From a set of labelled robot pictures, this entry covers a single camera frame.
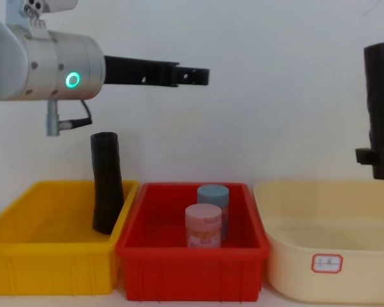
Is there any red plastic bin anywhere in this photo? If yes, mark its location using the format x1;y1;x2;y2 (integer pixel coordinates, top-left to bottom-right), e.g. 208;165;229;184
116;182;271;303

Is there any pink lidded jar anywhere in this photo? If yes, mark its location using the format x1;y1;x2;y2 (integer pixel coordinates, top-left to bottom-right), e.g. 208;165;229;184
184;203;223;249

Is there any yellow plastic bin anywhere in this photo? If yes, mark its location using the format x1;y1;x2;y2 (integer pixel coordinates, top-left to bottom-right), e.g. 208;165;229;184
0;180;140;296

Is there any white label with red border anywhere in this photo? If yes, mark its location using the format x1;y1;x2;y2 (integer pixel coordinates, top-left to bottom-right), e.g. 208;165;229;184
311;253;344;274

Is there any blue lidded jar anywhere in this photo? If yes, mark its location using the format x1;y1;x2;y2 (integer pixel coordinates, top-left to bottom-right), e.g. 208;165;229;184
196;184;230;241

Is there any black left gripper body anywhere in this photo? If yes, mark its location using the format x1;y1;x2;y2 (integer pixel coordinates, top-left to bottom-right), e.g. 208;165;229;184
104;55;180;88

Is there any cream plastic basin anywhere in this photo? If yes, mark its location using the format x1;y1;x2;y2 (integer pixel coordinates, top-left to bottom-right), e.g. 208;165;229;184
253;179;384;304

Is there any thin dark wrist cable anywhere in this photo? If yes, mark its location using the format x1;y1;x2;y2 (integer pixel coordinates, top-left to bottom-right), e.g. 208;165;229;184
58;100;94;129

